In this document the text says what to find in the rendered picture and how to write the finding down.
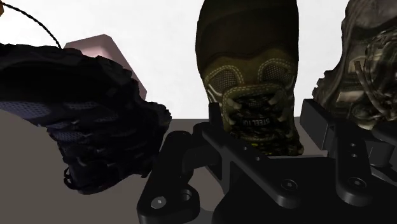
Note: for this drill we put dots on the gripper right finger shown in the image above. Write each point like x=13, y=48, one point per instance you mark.
x=352, y=173

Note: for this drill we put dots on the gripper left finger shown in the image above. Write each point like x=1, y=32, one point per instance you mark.
x=248, y=156

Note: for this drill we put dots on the olive green laced shoe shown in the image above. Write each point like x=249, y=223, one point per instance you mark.
x=248, y=62

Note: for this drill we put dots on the grey brown camouflage shoe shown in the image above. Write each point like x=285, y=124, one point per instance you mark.
x=366, y=62

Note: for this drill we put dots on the black mesh shoe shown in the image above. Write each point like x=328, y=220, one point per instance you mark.
x=93, y=118

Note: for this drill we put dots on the pink box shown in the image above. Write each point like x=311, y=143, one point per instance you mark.
x=107, y=48

